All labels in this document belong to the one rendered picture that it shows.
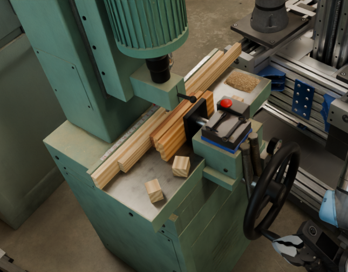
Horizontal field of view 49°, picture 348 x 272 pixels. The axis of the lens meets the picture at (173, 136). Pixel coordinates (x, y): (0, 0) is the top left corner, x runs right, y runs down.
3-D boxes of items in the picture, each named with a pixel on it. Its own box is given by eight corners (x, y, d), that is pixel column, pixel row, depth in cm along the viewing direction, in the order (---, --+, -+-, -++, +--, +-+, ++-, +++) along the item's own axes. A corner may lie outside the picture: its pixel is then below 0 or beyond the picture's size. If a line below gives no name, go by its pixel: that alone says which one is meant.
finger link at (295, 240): (279, 253, 104) (309, 262, 97) (270, 239, 102) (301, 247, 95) (285, 245, 106) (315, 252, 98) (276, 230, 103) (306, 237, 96)
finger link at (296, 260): (280, 261, 96) (311, 271, 89) (277, 257, 96) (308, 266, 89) (288, 246, 99) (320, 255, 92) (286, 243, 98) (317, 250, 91)
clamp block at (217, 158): (235, 181, 101) (234, 160, 94) (193, 160, 107) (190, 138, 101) (263, 144, 108) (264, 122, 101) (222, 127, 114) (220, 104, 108)
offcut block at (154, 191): (163, 198, 96) (161, 189, 93) (151, 203, 96) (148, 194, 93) (159, 188, 99) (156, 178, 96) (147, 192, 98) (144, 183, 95)
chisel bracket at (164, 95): (172, 116, 104) (168, 92, 98) (134, 99, 111) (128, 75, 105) (188, 99, 107) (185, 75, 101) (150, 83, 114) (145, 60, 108)
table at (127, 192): (184, 255, 92) (182, 243, 88) (97, 197, 107) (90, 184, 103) (299, 103, 121) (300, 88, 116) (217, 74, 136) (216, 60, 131)
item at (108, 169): (101, 190, 101) (95, 178, 97) (95, 187, 102) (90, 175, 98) (224, 63, 129) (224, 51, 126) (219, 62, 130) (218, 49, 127)
